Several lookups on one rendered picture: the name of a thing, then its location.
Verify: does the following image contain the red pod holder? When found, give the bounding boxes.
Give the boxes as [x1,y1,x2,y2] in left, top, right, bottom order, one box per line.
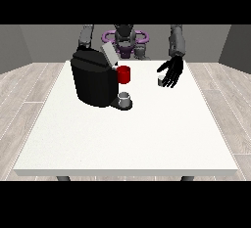
[117,65,131,85]

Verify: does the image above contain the small grey cup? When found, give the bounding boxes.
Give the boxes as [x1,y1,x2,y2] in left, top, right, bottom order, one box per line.
[118,91,132,108]

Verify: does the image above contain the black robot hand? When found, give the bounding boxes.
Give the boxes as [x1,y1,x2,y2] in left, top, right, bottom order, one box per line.
[156,55,184,89]

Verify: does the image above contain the grey robot trunk purple rings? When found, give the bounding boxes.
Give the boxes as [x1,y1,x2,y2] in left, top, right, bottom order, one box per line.
[101,24,152,62]

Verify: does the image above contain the pale grey machine lid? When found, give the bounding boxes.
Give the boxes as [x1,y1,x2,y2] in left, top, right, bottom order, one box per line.
[100,41,119,67]

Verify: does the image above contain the black coffee machine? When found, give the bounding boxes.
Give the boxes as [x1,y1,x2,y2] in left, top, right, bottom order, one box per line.
[70,47,133,111]

